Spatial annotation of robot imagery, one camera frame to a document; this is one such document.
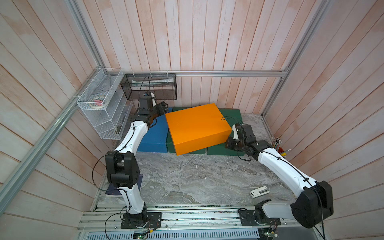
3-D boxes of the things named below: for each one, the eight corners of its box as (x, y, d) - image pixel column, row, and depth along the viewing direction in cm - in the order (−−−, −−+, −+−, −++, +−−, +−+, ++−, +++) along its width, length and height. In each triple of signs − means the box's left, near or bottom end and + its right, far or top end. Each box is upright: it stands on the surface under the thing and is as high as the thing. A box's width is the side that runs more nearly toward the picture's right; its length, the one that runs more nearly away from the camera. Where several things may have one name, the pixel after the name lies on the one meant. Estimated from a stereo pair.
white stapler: (252, 198, 82) (254, 197, 80) (249, 191, 84) (250, 190, 82) (268, 193, 84) (270, 192, 81) (264, 187, 86) (266, 185, 84)
